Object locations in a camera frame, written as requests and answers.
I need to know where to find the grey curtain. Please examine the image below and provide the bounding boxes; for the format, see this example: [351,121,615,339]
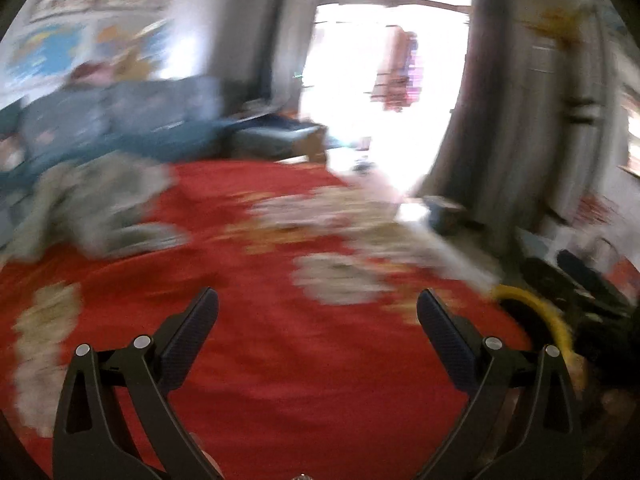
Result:
[425,0,526,211]

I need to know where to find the yellow pillow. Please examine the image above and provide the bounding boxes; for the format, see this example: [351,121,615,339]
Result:
[117,52,153,83]

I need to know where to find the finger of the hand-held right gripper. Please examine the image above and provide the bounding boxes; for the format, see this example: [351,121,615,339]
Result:
[522,256,583,308]
[557,249,633,312]

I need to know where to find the world map poster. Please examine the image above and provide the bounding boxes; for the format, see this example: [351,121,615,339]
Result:
[5,27,91,91]

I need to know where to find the grey-green floral cloth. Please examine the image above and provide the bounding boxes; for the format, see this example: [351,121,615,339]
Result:
[5,157,191,261]

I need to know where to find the silver standing air conditioner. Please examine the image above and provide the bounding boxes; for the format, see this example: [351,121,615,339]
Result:
[510,45,576,241]

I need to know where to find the blue storage box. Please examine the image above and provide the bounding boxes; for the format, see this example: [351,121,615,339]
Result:
[424,196,468,235]

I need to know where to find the brown paper bag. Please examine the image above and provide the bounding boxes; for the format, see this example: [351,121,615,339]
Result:
[297,127,328,163]

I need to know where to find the blue heart-print sofa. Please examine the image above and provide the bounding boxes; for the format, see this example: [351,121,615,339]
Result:
[0,75,326,246]

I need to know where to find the glass balcony door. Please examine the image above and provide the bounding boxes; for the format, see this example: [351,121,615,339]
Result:
[295,0,473,171]

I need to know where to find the teal cushion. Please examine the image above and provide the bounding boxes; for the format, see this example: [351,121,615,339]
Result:
[0,100,26,136]

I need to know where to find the pile of pink red clothes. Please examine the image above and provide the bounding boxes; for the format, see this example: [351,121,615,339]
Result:
[67,62,118,91]

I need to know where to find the red floral blanket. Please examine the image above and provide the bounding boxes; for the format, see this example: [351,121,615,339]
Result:
[0,159,536,480]

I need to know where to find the large framed wall picture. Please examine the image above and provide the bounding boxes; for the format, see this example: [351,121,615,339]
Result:
[617,85,640,176]

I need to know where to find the yellow trash bin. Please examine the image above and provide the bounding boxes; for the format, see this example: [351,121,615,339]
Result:
[490,284,576,366]

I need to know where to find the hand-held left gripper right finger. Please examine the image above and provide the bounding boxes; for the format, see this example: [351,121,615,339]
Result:
[416,289,583,480]

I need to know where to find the red berry branches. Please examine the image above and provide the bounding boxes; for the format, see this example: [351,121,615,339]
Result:
[572,195,616,226]

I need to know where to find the hanging colourful clothes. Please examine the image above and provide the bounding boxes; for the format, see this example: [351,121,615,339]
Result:
[372,27,426,111]

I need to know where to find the yellow artificial flowers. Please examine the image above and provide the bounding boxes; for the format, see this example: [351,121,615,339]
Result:
[520,5,596,43]

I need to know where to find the country map poster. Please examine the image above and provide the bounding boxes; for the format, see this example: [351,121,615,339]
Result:
[92,17,173,81]

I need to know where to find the dark blue curtain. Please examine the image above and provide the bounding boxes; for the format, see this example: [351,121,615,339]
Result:
[255,0,301,116]

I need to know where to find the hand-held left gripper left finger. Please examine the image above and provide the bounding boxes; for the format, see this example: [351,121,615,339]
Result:
[52,286,221,480]

